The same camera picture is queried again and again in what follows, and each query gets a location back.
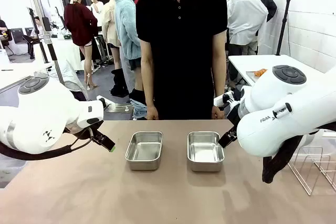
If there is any white work table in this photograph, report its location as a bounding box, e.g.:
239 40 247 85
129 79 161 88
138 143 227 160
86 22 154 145
0 60 54 91

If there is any silver pole with black grips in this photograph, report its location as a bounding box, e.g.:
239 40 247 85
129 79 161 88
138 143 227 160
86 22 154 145
26 0 65 86

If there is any mannequin in beige jacket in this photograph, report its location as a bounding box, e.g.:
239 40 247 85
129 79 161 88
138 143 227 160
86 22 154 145
101 0 122 70

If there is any black left arm cable sleeve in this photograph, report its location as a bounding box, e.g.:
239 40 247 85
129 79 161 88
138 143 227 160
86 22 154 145
0 126 94 162

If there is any steel rectangular container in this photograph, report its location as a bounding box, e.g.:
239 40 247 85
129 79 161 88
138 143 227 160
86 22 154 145
187 131 225 173
124 131 163 171

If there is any person's right forearm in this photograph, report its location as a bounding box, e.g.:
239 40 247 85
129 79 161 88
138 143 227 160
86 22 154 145
141 58 159 109

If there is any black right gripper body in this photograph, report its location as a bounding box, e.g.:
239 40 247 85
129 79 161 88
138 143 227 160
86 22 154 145
227 102 241 130

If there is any person's right hand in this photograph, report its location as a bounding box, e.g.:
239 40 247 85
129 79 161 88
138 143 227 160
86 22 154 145
145 106 160 121

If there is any black camera tripod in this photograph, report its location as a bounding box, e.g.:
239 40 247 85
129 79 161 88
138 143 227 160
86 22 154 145
27 7 51 63

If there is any black arm cable sleeve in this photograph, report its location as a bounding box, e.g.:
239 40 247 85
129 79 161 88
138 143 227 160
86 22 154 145
0 126 94 162
261 134 304 184

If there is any black right arm cable sleeve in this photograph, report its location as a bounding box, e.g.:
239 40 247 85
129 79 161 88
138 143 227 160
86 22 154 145
261 134 304 184

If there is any mannequin in dark red sweater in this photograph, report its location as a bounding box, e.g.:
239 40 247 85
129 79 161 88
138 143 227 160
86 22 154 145
64 0 99 91

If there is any mannequin in white shirt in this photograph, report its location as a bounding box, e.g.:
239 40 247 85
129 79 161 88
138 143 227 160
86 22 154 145
226 0 269 88

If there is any black light stand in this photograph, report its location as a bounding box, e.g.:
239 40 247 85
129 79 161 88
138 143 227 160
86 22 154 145
276 0 293 56

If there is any person's left hand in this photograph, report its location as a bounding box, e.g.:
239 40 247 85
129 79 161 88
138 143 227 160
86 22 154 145
211 105 226 121

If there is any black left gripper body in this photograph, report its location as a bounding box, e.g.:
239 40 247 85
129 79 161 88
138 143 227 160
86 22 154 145
65 119 104 141

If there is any person in black shirt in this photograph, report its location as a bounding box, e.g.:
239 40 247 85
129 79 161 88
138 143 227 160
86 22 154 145
135 0 228 120

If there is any person's left forearm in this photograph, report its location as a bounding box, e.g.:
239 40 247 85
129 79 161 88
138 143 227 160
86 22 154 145
211 58 227 108

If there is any white side table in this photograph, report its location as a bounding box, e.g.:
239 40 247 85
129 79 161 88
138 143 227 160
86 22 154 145
228 54 329 88

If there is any silver wire lid rack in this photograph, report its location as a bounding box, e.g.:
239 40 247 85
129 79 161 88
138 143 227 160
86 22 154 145
287 146 336 196

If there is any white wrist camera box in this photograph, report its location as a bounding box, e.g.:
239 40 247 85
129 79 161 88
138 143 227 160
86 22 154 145
214 90 235 107

